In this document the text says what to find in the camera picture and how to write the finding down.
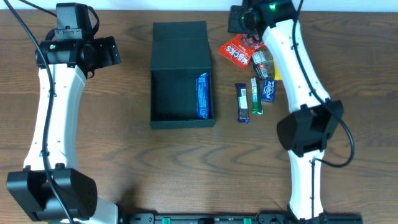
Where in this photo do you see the dark blue chocolate bar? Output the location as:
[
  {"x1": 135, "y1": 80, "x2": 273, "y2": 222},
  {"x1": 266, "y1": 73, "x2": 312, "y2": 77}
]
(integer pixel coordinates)
[{"x1": 235, "y1": 83, "x2": 249, "y2": 123}]

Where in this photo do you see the green snack bar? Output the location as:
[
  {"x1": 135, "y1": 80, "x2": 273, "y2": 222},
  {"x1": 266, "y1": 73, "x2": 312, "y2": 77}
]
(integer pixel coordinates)
[{"x1": 251, "y1": 77, "x2": 264, "y2": 114}]

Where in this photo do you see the blue snack bar wrapper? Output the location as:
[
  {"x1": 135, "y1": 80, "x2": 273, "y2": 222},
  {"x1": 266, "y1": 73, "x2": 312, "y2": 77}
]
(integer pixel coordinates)
[{"x1": 196, "y1": 73, "x2": 210, "y2": 119}]

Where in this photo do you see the clear trail mix packet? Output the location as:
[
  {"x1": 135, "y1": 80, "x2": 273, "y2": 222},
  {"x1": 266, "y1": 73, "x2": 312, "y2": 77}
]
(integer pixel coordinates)
[{"x1": 251, "y1": 50, "x2": 275, "y2": 80}]

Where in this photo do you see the blue Eclipse gum pack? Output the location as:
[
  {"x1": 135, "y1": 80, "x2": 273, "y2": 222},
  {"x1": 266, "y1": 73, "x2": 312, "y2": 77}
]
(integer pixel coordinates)
[{"x1": 262, "y1": 78, "x2": 275, "y2": 103}]

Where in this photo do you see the yellow nut snack bag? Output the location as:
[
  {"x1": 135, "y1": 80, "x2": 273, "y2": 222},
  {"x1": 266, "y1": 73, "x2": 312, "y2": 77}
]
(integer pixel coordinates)
[{"x1": 273, "y1": 60, "x2": 282, "y2": 80}]

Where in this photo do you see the black gift box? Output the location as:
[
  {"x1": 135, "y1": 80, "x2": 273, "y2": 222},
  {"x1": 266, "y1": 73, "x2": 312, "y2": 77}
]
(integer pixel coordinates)
[{"x1": 150, "y1": 21, "x2": 215, "y2": 129}]

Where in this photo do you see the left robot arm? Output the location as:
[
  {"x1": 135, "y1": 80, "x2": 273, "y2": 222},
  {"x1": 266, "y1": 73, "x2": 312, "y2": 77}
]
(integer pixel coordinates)
[{"x1": 6, "y1": 37, "x2": 121, "y2": 223}]

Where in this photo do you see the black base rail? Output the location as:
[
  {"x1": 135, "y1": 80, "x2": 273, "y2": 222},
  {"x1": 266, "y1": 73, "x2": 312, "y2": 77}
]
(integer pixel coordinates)
[{"x1": 118, "y1": 212, "x2": 363, "y2": 224}]

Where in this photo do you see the red Hacks candy bag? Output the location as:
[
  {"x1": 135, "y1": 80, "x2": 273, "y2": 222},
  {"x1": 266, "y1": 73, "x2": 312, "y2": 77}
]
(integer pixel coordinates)
[{"x1": 218, "y1": 34, "x2": 265, "y2": 68}]

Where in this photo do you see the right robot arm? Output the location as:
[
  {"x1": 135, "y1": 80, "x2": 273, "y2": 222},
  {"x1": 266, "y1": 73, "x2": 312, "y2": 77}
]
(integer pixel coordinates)
[{"x1": 228, "y1": 1, "x2": 344, "y2": 223}]

